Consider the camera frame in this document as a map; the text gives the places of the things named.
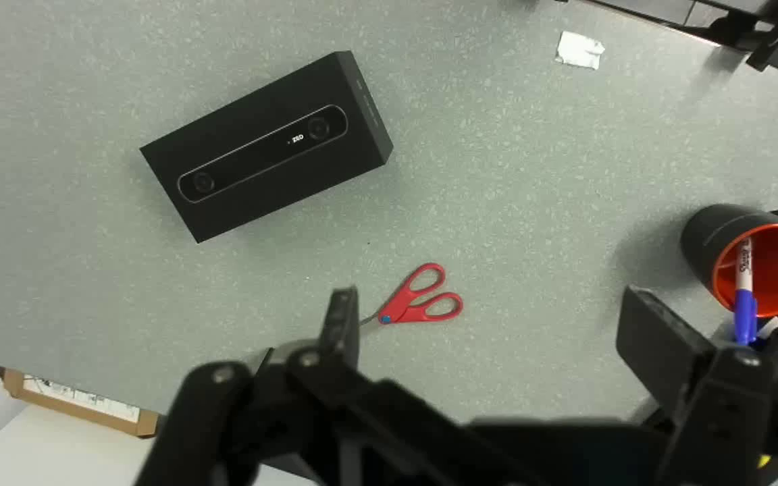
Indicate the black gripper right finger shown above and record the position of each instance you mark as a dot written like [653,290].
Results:
[661,346]

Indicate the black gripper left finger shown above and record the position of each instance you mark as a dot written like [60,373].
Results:
[341,328]

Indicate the blue pen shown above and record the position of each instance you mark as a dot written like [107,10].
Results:
[745,295]

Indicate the black and orange mug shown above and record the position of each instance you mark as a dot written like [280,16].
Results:
[729,241]

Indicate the brown cardboard box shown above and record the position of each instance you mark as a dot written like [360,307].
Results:
[80,404]

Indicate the white paper scrap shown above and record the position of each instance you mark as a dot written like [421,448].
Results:
[579,49]

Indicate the red handled scissors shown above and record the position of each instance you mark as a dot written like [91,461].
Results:
[421,301]

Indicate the large black camera box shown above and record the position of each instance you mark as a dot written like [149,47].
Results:
[291,140]

